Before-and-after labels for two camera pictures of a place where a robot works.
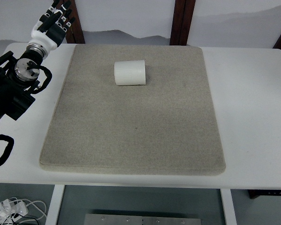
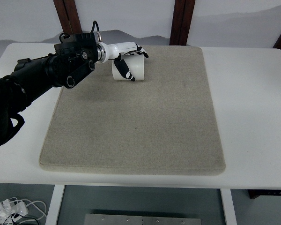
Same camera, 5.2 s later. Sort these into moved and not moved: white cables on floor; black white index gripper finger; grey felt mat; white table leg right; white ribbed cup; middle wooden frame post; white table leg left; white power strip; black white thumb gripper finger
Moved: black white thumb gripper finger; white ribbed cup; black white index gripper finger
Not moved: white table leg left; white table leg right; grey felt mat; white power strip; white cables on floor; middle wooden frame post
